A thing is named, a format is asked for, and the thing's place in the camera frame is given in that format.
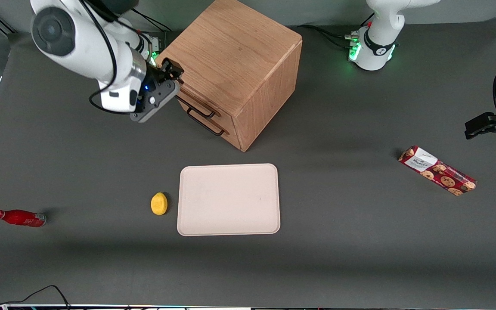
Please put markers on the dark grey table mat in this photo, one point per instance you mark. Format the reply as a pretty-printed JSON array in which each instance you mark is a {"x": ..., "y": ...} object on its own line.
[{"x": 101, "y": 258}]

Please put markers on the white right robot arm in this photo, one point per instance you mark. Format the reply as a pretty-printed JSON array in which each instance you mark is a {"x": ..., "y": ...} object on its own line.
[{"x": 84, "y": 47}]

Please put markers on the red bottle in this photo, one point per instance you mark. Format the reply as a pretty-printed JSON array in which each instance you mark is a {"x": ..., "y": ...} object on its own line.
[{"x": 20, "y": 218}]

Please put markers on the red cookie box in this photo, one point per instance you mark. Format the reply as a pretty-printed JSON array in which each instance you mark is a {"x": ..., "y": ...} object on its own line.
[{"x": 439, "y": 172}]

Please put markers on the light oak wooden cabinet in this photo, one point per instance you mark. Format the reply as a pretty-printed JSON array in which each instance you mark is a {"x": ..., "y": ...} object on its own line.
[{"x": 230, "y": 51}]

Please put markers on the beige rectangular plastic tray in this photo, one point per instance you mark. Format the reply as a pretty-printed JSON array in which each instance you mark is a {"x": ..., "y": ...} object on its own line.
[{"x": 228, "y": 200}]

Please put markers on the yellow lemon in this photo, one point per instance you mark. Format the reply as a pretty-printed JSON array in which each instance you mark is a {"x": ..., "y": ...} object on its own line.
[{"x": 159, "y": 204}]

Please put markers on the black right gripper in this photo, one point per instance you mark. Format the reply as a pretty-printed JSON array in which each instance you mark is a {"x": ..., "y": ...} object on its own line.
[{"x": 160, "y": 75}]

